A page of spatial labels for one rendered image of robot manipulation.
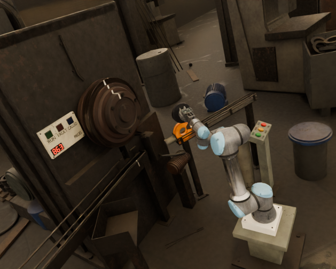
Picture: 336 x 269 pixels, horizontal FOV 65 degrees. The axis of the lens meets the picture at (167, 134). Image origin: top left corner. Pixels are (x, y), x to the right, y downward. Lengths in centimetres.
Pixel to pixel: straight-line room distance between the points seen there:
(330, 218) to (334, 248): 25
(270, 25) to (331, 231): 271
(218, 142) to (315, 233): 111
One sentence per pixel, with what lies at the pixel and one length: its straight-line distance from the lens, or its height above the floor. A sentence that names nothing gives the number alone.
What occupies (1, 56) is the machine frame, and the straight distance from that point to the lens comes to 161.
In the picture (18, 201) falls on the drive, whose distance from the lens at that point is 331.
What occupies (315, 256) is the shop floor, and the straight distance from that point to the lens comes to 211.
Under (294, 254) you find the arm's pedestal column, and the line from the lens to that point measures 208.
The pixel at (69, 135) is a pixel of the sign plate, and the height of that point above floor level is 112.
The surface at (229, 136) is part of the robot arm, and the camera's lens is 142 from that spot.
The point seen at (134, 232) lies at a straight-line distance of 163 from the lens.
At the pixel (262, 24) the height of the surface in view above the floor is 99.
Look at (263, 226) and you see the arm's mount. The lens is 178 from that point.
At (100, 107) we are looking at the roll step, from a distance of 167.
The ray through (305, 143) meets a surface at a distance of 232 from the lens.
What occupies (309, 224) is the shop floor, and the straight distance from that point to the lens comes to 226.
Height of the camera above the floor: 172
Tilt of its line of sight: 28 degrees down
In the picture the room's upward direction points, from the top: 18 degrees counter-clockwise
